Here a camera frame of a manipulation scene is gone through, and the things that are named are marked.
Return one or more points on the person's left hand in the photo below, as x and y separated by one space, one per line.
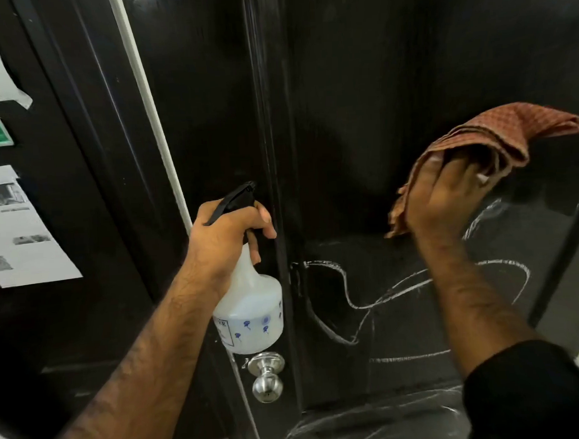
218 249

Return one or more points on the person's right hand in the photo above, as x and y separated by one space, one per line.
438 199

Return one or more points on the white spray bottle black trigger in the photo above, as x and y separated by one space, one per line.
251 325

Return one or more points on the orange checked cloth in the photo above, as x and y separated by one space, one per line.
497 123

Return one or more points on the black wooden door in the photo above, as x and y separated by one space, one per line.
359 77

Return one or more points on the person's left forearm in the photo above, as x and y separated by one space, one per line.
134 390

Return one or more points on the person's right forearm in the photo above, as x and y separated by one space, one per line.
473 314

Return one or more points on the black laundry room door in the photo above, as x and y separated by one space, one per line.
58 335

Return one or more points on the printed paper notice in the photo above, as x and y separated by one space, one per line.
25 260

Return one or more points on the black right sleeve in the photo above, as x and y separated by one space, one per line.
531 398

